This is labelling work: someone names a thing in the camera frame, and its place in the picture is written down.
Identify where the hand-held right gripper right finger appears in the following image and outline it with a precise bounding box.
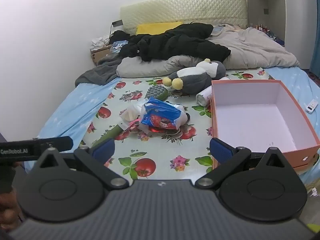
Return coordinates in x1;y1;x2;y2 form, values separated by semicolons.
195;138;295;191

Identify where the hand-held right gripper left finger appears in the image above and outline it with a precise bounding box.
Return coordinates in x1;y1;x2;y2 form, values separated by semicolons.
31;138;130;191

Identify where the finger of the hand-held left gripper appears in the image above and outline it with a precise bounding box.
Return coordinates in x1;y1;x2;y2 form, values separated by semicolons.
32;136;74;159

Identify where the pink cardboard box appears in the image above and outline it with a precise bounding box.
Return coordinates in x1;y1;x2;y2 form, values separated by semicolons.
211;79;320;173

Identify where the translucent pouch with beige sponge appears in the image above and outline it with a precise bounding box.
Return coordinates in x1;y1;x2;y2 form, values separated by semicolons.
117;104;141;131

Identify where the white plastic bag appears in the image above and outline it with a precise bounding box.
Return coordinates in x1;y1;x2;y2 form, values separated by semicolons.
124;100;191;137

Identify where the blue red snack packet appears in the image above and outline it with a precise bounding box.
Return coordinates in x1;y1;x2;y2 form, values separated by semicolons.
140;97;185;131

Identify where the person's left hand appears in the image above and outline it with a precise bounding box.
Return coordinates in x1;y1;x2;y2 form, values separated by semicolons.
0;194;23;230

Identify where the light blue bed sheet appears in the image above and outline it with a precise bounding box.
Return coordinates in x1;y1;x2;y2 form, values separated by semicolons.
24;66;320;188

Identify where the fruit print mat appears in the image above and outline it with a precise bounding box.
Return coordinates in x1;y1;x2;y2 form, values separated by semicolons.
81;67;273;181

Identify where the white spray can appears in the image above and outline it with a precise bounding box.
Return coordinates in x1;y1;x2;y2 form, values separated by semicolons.
195;77;231;106

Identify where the dark grey blanket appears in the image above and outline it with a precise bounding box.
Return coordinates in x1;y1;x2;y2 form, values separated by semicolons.
75;54;125;88

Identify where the green massage brush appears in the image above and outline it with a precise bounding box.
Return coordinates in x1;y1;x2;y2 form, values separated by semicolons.
91;85;169;148

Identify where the grey penguin plush toy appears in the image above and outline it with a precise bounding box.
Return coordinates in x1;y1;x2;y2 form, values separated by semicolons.
162;58;227;96

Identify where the brown cardboard box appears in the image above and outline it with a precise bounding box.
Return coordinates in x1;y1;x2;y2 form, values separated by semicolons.
90;45;113;67

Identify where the white remote control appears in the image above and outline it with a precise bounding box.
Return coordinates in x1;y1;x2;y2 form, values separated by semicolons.
305;100;319;115

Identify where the blue printed packet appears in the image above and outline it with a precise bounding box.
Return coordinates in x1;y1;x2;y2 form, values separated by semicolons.
111;40;129;53

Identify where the light grey duvet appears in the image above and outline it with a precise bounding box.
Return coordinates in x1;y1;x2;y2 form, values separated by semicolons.
116;24;300;78

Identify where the crumpled white paper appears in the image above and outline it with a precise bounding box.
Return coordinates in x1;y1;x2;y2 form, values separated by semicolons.
90;36;111;52

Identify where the black jacket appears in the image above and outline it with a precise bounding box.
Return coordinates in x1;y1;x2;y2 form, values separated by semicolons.
109;22;232;63

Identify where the printed grey pillow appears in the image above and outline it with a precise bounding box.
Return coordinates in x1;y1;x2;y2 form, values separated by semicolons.
212;24;234;36

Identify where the row of small bottles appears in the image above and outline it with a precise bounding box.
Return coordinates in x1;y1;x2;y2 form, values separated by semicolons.
250;23;277;38

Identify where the yellow pillow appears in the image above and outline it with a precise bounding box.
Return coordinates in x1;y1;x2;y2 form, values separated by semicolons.
136;22;183;35

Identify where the blue curtain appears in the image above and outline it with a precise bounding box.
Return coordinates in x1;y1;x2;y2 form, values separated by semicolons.
309;0;320;78

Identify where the white wardrobe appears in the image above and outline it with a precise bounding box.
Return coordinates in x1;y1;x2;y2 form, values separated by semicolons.
245;0;320;48

